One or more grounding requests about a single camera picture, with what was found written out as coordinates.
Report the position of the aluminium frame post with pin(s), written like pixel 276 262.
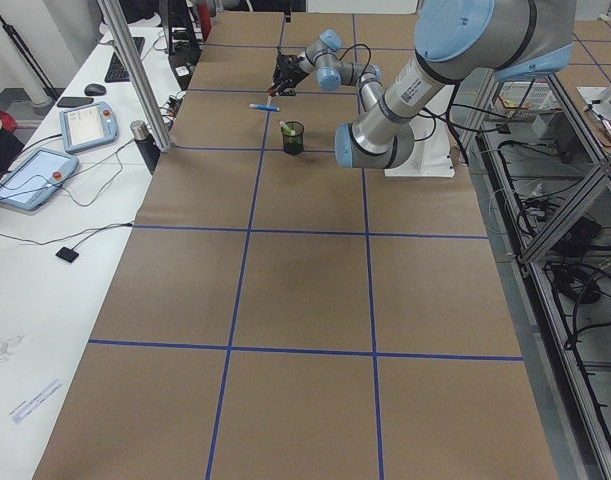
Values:
pixel 118 26

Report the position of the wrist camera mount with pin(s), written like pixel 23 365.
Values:
pixel 287 64

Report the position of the black phone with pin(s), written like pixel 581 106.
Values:
pixel 73 102

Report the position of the black computer mouse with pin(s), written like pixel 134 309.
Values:
pixel 94 90

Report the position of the black mesh pen cup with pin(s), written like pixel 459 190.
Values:
pixel 294 145

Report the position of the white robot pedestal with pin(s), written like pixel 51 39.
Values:
pixel 431 157

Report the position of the green marker pen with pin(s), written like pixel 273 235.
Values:
pixel 286 128

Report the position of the aluminium frame rack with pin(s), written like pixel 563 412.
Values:
pixel 543 154

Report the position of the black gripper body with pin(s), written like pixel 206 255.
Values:
pixel 291 70

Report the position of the teach pendant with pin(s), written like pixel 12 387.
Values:
pixel 87 127
pixel 33 182

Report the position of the blue marker pen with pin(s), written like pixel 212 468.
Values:
pixel 264 107

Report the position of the far teach pendant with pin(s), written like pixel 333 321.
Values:
pixel 87 127

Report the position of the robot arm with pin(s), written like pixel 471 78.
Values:
pixel 331 71
pixel 517 40

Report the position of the near teach pendant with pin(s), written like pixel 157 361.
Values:
pixel 33 182

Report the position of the small black square device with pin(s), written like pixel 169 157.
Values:
pixel 67 254

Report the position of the steel water bottle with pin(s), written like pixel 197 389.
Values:
pixel 146 145

